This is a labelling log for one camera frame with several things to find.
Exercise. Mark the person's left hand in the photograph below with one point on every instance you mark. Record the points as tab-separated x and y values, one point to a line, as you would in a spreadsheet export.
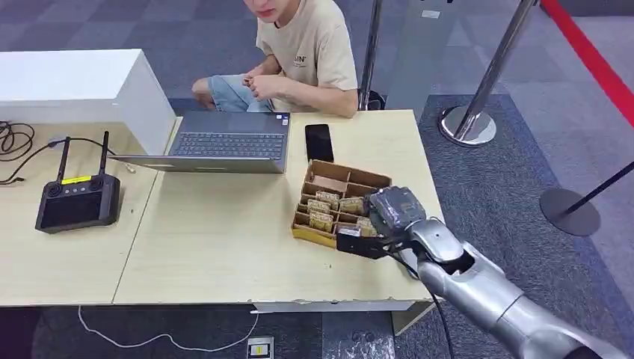
270	86

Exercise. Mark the person's right hand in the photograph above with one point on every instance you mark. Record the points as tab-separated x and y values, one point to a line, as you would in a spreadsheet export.
248	78

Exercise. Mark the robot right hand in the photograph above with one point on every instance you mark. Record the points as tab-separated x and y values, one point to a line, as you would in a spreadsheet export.
396	210

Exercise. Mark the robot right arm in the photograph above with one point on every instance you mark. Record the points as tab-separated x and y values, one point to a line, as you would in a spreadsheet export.
475	287

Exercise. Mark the yellow printed card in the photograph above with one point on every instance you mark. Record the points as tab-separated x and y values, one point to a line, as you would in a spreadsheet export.
352	206
321	222
365	227
328	198
318	206

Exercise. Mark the person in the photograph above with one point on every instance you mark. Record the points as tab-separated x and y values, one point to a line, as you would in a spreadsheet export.
307	54

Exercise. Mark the grey open laptop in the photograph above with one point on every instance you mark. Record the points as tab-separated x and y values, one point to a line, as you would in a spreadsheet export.
230	143

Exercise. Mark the black smartphone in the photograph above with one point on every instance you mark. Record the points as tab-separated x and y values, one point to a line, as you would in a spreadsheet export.
319	142

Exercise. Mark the wooden card box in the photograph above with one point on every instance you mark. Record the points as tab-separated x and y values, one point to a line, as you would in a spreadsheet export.
327	176

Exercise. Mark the chrome stanchion with black base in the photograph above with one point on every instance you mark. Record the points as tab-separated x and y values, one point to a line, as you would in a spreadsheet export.
370	54

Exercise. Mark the pale wooden desk leg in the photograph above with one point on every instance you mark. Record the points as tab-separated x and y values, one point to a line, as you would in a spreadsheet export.
408	317

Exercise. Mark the clear plastic wrap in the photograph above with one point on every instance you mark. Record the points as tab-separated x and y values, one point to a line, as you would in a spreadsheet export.
359	348

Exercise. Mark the black stanchion with dark base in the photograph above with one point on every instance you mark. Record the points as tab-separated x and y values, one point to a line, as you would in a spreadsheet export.
569	213

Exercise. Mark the white rectangular box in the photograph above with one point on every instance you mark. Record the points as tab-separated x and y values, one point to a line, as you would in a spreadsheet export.
74	84

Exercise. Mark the floor power socket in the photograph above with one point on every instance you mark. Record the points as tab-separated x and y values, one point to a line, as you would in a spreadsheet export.
260	349

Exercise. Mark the black remote controller with antennas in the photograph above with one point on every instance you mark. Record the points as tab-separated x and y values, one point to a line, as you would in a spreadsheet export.
79	205

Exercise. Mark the red barrier belt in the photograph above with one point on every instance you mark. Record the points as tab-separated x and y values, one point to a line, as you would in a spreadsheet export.
589	57

